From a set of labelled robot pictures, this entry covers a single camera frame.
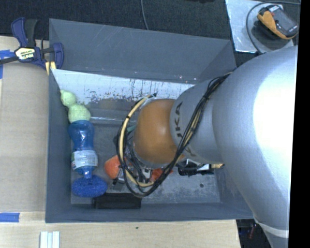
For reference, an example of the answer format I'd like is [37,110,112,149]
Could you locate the orange toy fruit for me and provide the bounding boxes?
[103,154,123,180]

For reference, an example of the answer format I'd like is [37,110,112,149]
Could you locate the dark flat block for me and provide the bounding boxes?
[92,191,143,212]

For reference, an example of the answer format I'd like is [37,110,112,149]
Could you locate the blue round scrubber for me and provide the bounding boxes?
[70,173,109,199]

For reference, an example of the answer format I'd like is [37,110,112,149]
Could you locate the red-orange toy piece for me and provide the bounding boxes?
[151,167,173,182]

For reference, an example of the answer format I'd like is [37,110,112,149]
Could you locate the blue plastic bottle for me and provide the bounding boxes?
[65,119,102,180]

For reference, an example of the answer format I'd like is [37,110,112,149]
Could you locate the light green gourd toy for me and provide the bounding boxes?
[58,89,93,124]

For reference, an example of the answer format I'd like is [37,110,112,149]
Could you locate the pale wood board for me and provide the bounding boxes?
[0,60,54,215]

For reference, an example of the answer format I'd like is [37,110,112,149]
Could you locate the grey metal bin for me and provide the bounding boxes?
[38,18,264,235]

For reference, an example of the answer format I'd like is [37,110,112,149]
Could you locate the black cylinder on white bracket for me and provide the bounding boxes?
[177,158,216,179]

